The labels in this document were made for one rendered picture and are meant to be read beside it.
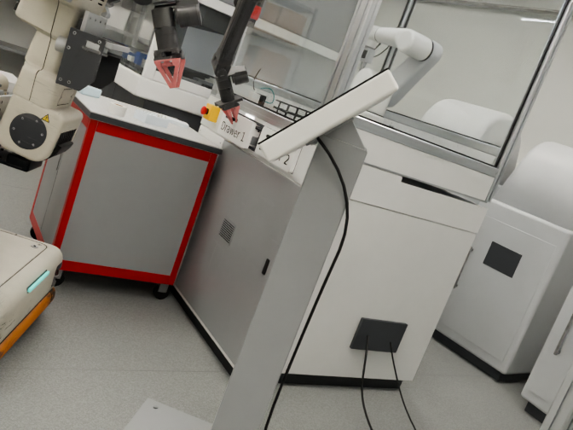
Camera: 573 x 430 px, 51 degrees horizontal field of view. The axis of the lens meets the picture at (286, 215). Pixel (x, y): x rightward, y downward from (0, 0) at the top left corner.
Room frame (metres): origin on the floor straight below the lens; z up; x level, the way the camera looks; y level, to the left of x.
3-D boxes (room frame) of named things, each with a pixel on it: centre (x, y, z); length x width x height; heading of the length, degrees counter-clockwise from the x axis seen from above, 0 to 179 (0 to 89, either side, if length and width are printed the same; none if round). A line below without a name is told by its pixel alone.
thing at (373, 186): (2.78, -0.13, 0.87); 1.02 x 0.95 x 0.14; 34
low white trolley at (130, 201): (2.72, 0.77, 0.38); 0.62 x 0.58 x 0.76; 34
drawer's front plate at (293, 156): (2.28, 0.12, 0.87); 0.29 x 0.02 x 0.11; 34
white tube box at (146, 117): (2.59, 0.69, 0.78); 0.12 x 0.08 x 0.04; 144
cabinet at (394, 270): (2.78, -0.13, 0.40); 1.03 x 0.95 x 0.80; 34
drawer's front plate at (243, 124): (2.53, 0.32, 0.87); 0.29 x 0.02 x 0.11; 34
